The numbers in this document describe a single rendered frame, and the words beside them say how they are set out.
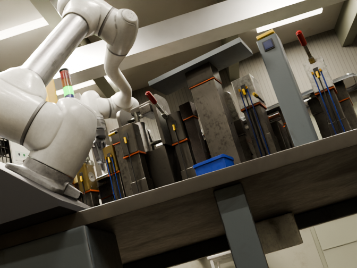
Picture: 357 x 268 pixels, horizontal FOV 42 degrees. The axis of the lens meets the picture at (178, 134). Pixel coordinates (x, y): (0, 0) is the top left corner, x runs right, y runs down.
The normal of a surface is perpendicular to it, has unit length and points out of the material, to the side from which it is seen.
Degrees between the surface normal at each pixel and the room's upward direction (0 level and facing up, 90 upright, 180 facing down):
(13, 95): 86
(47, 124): 101
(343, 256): 90
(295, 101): 90
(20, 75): 73
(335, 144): 90
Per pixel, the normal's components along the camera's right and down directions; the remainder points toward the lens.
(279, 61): -0.44, -0.18
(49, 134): 0.12, -0.11
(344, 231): -0.14, -0.29
